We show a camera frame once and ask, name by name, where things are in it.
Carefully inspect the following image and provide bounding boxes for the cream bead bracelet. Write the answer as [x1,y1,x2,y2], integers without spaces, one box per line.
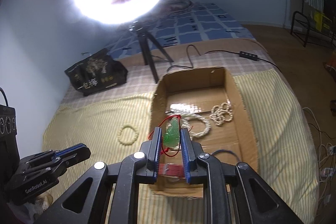
[117,124,139,146]

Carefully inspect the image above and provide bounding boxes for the green jade pendant red cord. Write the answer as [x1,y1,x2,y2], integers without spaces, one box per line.
[148,114,197,158]

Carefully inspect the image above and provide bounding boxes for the red strap wristwatch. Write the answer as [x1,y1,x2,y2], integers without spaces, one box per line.
[159,163,185,179]

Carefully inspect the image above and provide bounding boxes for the thick twisted pearl necklace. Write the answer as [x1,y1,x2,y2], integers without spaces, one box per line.
[165,110,212,139]

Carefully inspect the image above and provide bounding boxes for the brown cardboard box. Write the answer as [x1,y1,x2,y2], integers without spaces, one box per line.
[149,66,259,199]

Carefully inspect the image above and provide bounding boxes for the yellow striped blanket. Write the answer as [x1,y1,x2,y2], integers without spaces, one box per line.
[42,69,319,223]

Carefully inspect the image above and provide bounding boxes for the black snack bag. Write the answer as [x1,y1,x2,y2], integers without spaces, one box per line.
[64,48,128,96]

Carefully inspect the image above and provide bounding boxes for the plaid beige mattress cover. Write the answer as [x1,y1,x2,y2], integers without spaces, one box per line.
[61,38,280,107]

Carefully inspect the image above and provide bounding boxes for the black tripod stand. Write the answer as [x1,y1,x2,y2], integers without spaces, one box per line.
[129,21,174,84]

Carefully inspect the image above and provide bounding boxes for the blue patterned bed sheet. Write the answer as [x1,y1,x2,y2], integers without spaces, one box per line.
[104,3,253,60]

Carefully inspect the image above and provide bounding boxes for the black metal clothes rack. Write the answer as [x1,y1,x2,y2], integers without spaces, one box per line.
[290,0,335,50]

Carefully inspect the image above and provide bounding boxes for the yellow box on rack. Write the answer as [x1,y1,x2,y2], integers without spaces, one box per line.
[313,10,332,34]

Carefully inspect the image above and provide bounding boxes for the black power cable with switch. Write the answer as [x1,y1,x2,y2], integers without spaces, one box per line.
[166,44,283,73]

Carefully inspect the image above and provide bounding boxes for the white cables on floor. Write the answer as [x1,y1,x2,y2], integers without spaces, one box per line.
[301,107,336,214]

